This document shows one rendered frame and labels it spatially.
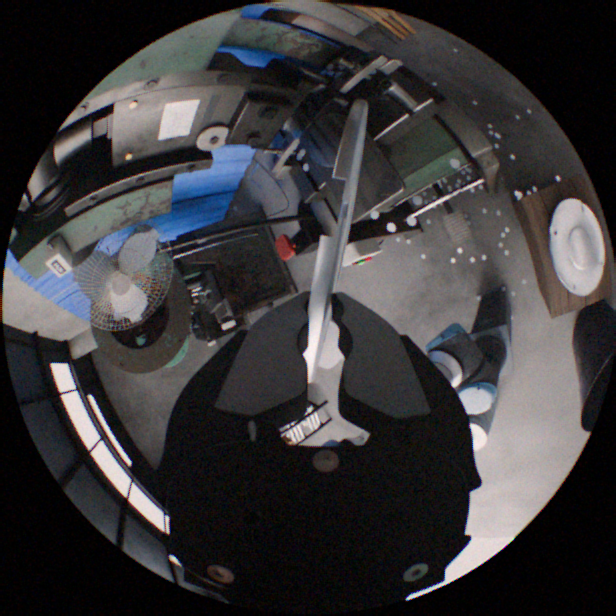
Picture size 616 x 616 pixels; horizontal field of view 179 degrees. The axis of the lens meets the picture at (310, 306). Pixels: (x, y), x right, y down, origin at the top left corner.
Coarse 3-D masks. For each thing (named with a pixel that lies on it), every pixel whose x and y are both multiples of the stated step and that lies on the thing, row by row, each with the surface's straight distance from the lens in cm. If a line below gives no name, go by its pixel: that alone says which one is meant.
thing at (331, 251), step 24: (360, 120) 12; (360, 144) 14; (336, 168) 10; (336, 240) 9; (336, 264) 10; (312, 288) 9; (336, 288) 27; (312, 312) 10; (312, 336) 11; (312, 360) 13
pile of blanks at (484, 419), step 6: (492, 408) 143; (468, 414) 131; (474, 414) 131; (480, 414) 132; (486, 414) 135; (492, 414) 143; (474, 420) 128; (480, 420) 130; (486, 420) 134; (492, 420) 143; (480, 426) 128; (486, 426) 132; (486, 432) 133
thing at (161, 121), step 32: (160, 96) 34; (192, 96) 35; (224, 96) 36; (256, 96) 36; (288, 96) 40; (128, 128) 36; (160, 128) 37; (192, 128) 38; (224, 128) 39; (256, 128) 38; (128, 160) 40
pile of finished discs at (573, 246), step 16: (560, 208) 78; (576, 208) 82; (560, 224) 78; (576, 224) 81; (592, 224) 85; (560, 240) 78; (576, 240) 80; (592, 240) 85; (560, 256) 78; (576, 256) 80; (592, 256) 85; (560, 272) 79; (576, 272) 82; (592, 272) 86; (576, 288) 83; (592, 288) 87
